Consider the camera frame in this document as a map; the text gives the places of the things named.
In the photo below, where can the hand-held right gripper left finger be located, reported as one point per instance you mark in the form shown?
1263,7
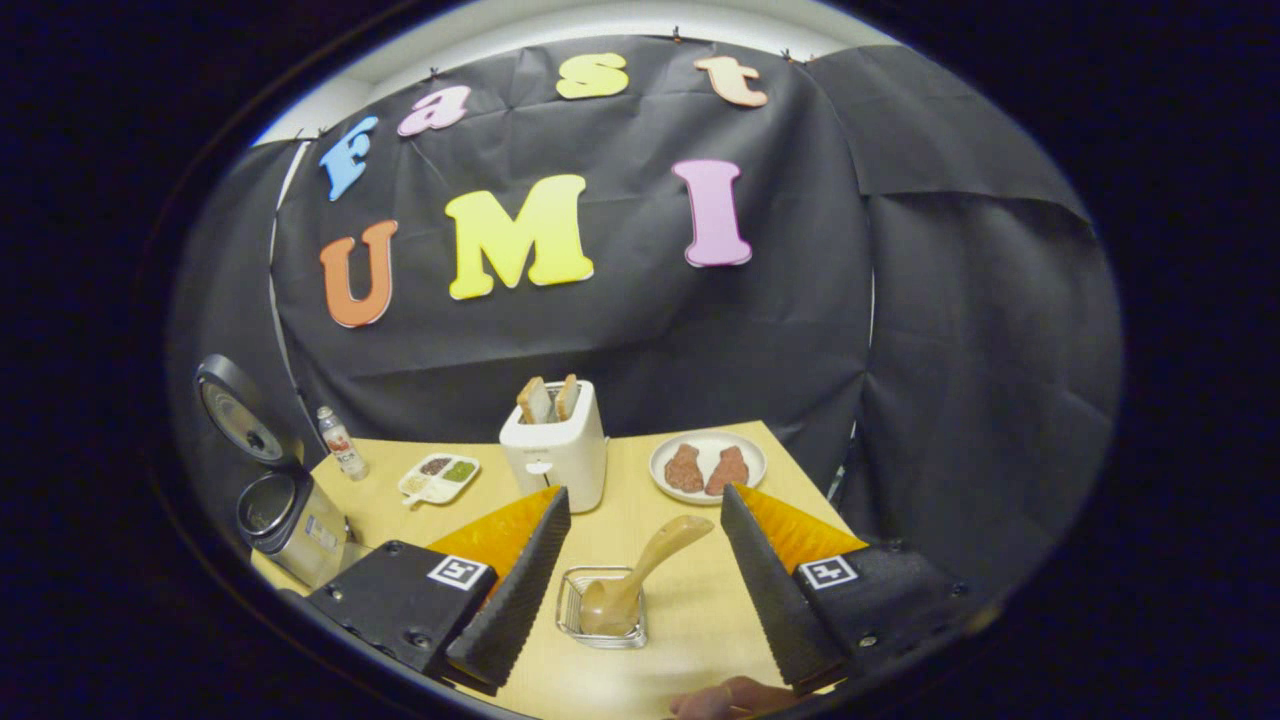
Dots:
515,600

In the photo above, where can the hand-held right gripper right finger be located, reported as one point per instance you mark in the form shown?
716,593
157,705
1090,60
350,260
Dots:
780,610

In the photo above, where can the wooden spoon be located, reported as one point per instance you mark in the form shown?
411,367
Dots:
655,555

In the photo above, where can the dark grey rice cooker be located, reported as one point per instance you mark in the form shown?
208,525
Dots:
300,530

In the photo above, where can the white divided dish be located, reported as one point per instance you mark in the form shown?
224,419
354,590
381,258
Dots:
440,492

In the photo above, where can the pile of green beans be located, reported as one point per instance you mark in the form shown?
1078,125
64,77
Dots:
460,471

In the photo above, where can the white toaster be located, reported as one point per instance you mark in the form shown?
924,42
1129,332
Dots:
560,460

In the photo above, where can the reddish meat piece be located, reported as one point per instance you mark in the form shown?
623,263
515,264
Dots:
684,468
728,470

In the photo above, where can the pile of pale beans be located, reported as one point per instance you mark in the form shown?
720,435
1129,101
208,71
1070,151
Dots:
415,484

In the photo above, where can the pile of dark red beans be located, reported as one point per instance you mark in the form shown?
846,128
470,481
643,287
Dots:
436,466

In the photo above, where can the white round plate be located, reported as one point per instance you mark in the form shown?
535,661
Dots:
710,440

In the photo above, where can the toast slice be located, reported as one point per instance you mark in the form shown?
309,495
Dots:
535,400
567,397

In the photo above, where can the clear plastic bottle red label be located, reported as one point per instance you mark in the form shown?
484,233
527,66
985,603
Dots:
345,455

